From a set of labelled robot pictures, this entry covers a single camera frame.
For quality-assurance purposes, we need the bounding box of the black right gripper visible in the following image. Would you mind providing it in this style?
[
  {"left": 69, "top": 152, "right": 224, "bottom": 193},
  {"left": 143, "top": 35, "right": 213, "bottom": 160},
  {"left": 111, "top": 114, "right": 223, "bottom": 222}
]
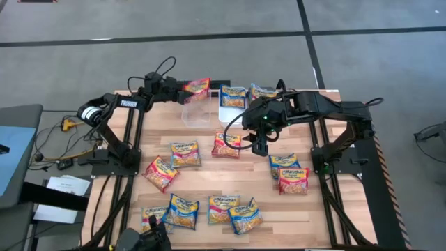
[{"left": 242, "top": 100, "right": 290, "bottom": 157}]

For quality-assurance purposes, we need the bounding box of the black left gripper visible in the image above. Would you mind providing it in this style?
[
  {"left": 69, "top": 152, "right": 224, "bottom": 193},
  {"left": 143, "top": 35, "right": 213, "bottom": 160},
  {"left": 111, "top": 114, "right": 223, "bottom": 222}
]
[{"left": 148, "top": 78, "right": 193, "bottom": 105}]

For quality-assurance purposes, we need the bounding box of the red Maruchan ramen pack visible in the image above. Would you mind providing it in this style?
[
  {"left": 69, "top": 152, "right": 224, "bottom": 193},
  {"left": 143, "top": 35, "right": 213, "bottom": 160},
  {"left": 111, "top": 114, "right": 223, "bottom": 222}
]
[
  {"left": 277, "top": 167, "right": 311, "bottom": 196},
  {"left": 142, "top": 155, "right": 179, "bottom": 193},
  {"left": 211, "top": 131, "right": 242, "bottom": 160},
  {"left": 183, "top": 77, "right": 212, "bottom": 105}
]

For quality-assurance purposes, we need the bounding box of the blue Maruchan ramen pack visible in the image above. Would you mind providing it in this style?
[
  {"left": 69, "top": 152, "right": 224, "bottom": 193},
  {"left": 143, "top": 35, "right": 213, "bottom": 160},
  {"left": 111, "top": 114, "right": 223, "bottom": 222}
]
[
  {"left": 227, "top": 197, "right": 264, "bottom": 236},
  {"left": 268, "top": 153, "right": 302, "bottom": 181},
  {"left": 219, "top": 84, "right": 247, "bottom": 109},
  {"left": 160, "top": 193, "right": 201, "bottom": 231}
]

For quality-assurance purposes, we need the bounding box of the light-blue Maruchan ramen pack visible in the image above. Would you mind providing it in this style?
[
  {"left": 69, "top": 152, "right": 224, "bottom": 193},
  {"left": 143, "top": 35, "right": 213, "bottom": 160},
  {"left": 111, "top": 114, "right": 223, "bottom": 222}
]
[
  {"left": 169, "top": 140, "right": 202, "bottom": 168},
  {"left": 249, "top": 82, "right": 279, "bottom": 102},
  {"left": 208, "top": 195, "right": 241, "bottom": 225},
  {"left": 139, "top": 205, "right": 174, "bottom": 234}
]

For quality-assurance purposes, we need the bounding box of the clear plastic bin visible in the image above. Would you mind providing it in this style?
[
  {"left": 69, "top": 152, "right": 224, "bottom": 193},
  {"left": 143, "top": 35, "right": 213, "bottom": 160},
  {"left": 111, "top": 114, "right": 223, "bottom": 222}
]
[{"left": 180, "top": 86, "right": 213, "bottom": 129}]

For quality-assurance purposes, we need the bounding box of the white plastic bin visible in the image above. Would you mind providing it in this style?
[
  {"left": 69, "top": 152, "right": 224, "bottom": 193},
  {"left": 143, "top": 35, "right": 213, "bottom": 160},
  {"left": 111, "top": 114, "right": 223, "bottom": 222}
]
[{"left": 217, "top": 86, "right": 249, "bottom": 129}]

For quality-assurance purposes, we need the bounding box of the black power brick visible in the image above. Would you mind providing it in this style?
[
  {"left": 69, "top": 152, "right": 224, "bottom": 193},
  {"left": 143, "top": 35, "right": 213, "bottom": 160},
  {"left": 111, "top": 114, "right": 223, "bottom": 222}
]
[{"left": 77, "top": 149, "right": 111, "bottom": 167}]

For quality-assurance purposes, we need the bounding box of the yellow power splitter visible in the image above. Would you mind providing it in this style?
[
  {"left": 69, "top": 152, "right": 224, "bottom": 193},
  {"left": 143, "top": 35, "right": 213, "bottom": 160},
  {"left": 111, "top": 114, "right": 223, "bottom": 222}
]
[{"left": 61, "top": 117, "right": 76, "bottom": 132}]

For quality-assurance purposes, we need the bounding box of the black power adapter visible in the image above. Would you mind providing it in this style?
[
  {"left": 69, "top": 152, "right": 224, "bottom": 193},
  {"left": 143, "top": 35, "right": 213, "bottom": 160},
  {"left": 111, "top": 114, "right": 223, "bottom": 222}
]
[{"left": 56, "top": 158, "right": 75, "bottom": 171}]

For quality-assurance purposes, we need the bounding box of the white paper sheet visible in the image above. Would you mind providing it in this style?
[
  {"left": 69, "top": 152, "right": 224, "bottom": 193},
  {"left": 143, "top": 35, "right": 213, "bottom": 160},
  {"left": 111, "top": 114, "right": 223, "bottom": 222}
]
[
  {"left": 46, "top": 175, "right": 91, "bottom": 197},
  {"left": 33, "top": 204, "right": 79, "bottom": 225}
]

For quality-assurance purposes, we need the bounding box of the grey side cart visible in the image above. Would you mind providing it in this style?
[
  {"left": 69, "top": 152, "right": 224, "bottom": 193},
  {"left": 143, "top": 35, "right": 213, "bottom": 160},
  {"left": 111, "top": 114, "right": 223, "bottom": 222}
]
[{"left": 0, "top": 103, "right": 44, "bottom": 210}]

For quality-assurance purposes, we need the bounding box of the black cart beam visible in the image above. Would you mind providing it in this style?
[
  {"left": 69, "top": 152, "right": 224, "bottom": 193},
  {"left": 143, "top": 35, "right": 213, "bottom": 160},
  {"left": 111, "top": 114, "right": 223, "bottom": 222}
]
[{"left": 19, "top": 181, "right": 90, "bottom": 212}]

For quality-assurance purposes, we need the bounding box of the blue board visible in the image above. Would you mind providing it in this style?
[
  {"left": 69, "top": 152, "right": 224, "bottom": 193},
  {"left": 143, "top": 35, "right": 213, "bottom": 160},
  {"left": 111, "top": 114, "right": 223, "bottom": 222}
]
[{"left": 0, "top": 125, "right": 38, "bottom": 197}]

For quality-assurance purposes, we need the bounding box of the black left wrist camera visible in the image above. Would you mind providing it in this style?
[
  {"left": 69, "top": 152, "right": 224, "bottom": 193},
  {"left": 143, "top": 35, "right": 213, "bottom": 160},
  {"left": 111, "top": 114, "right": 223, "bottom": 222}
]
[{"left": 144, "top": 71, "right": 164, "bottom": 88}]

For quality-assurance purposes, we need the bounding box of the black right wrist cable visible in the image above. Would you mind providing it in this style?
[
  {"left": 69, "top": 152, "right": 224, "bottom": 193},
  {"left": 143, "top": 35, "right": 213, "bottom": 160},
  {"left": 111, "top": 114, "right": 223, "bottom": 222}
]
[{"left": 222, "top": 112, "right": 279, "bottom": 151}]

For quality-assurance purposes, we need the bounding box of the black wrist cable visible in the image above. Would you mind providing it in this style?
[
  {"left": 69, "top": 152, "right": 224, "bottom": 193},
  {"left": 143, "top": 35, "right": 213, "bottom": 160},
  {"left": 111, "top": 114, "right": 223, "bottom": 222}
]
[
  {"left": 127, "top": 56, "right": 177, "bottom": 93},
  {"left": 222, "top": 112, "right": 279, "bottom": 151}
]

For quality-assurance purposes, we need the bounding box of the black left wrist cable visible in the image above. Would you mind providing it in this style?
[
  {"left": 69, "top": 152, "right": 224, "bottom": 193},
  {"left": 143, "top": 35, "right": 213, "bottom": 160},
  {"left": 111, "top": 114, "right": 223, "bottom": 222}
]
[{"left": 127, "top": 56, "right": 177, "bottom": 93}]

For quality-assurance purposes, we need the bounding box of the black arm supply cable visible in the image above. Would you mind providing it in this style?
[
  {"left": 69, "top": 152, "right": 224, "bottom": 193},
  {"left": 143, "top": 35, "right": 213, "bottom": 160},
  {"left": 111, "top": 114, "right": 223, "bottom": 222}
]
[{"left": 276, "top": 79, "right": 297, "bottom": 94}]

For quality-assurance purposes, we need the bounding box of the yellow power cable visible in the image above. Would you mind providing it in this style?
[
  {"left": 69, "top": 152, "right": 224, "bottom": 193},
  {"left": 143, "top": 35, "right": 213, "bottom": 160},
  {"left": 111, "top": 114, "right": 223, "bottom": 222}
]
[{"left": 43, "top": 144, "right": 97, "bottom": 162}]

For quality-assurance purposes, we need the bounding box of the black floor cable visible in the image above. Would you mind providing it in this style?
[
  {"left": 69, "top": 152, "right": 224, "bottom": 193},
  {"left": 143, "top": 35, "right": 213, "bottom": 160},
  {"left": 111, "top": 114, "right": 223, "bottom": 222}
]
[{"left": 34, "top": 107, "right": 102, "bottom": 147}]

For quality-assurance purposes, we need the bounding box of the black leader arm handle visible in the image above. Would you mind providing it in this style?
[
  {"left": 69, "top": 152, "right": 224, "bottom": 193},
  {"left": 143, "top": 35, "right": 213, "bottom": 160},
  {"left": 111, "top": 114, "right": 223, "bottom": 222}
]
[{"left": 114, "top": 215, "right": 172, "bottom": 251}]

